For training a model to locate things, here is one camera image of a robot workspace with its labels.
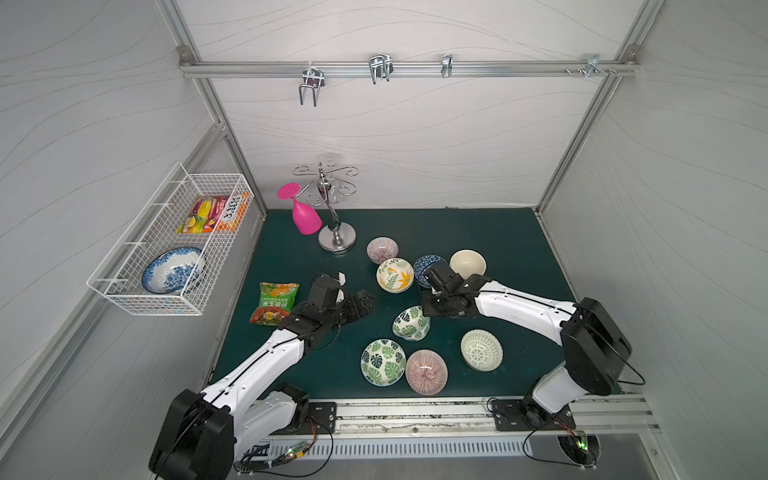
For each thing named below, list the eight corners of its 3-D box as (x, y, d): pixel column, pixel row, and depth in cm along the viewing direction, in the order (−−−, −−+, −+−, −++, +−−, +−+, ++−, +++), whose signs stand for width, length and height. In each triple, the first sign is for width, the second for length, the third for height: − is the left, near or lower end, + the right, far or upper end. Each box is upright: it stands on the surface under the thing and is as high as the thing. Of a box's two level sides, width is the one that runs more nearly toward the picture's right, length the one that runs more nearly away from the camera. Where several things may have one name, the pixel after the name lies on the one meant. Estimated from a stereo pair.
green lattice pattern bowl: (456, 362, 83) (459, 356, 80) (462, 330, 90) (465, 323, 86) (496, 376, 81) (502, 370, 77) (500, 342, 87) (505, 336, 83)
